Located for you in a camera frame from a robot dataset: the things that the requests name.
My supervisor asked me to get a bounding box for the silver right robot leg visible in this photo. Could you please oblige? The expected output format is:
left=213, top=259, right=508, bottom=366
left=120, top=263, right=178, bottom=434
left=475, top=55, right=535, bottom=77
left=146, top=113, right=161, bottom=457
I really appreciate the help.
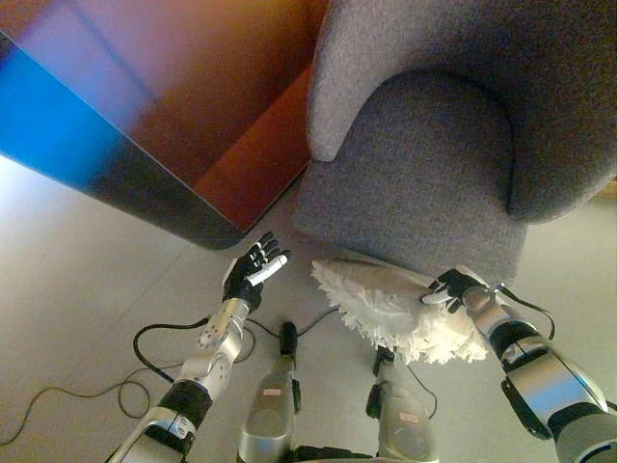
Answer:
left=364, top=346, right=439, bottom=463

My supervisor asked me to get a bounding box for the silver robot leg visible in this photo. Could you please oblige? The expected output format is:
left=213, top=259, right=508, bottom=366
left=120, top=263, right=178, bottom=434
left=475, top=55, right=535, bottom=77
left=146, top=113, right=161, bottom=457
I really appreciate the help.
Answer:
left=364, top=346, right=439, bottom=463
left=235, top=321, right=304, bottom=463

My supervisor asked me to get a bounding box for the rounded iridescent partition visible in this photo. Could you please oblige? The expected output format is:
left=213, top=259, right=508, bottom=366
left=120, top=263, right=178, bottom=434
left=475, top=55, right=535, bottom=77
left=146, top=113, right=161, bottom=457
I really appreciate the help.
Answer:
left=0, top=0, right=334, bottom=252

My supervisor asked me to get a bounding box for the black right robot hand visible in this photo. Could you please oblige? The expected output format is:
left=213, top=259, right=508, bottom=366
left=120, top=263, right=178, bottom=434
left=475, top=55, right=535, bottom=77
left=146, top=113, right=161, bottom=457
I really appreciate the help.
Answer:
left=419, top=268, right=483, bottom=313

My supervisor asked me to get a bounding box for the silver left robot leg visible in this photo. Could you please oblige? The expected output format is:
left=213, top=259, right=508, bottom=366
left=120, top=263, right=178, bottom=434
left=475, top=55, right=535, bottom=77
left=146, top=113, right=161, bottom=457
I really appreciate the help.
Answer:
left=235, top=321, right=304, bottom=463

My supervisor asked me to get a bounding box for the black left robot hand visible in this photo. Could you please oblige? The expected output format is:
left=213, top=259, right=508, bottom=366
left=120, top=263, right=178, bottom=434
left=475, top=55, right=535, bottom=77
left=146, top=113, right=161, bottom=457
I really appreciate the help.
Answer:
left=222, top=231, right=293, bottom=310

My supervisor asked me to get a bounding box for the thin black floor cable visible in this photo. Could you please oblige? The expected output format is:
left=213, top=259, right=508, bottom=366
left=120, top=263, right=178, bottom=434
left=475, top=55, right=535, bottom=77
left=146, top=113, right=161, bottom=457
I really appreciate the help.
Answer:
left=0, top=367, right=179, bottom=448

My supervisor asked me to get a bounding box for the grey fabric armchair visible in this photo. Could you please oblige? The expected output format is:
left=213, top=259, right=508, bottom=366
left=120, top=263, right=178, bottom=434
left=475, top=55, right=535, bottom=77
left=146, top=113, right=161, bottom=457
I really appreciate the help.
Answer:
left=292, top=0, right=617, bottom=286

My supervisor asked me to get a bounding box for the white fluffy duster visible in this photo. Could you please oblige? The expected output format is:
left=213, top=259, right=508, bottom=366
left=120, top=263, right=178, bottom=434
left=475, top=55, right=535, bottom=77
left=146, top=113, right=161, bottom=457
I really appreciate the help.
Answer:
left=310, top=258, right=488, bottom=367

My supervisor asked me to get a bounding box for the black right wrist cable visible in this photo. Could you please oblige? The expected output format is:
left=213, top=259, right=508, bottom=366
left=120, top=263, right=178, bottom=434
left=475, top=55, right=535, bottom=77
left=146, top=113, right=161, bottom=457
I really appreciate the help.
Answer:
left=496, top=284, right=556, bottom=344

